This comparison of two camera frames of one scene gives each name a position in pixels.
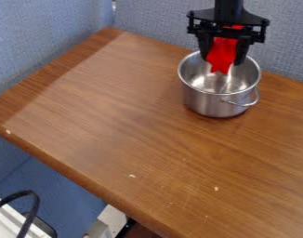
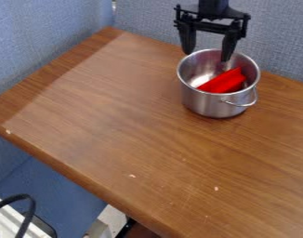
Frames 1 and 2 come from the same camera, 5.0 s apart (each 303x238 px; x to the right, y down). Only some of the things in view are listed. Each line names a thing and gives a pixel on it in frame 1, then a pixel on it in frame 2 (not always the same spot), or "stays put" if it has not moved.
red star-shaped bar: [222, 51] -> [225, 83]
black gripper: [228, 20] -> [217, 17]
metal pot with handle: [220, 94] stays put
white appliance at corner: [9, 221] stays put
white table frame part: [109, 224] stays put
